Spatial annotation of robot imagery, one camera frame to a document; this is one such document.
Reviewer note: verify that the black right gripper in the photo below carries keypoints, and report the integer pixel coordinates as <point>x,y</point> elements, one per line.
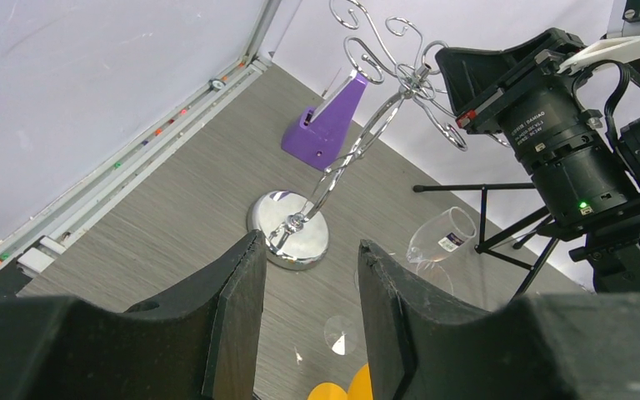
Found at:
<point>482,85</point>

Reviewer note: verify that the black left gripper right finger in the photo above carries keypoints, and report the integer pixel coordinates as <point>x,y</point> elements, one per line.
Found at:
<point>425,343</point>

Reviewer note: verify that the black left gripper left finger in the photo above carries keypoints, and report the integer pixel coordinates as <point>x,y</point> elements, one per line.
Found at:
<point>197,339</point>

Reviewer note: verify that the yellow plastic wine glass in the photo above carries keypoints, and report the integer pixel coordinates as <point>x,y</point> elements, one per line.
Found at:
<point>360,388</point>

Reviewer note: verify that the chrome wine glass rack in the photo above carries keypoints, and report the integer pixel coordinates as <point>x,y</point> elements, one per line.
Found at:
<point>296,233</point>

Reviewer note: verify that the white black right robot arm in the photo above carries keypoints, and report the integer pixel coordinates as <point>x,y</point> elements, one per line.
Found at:
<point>576,134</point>

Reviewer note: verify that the clear wine glass with label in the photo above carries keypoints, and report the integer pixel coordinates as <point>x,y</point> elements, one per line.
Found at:
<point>438,239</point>

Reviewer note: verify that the purple plastic stand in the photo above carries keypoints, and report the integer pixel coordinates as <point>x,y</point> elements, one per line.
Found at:
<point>318,135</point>

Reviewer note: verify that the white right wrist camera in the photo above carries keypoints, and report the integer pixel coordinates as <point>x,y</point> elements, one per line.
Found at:
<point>621,42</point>

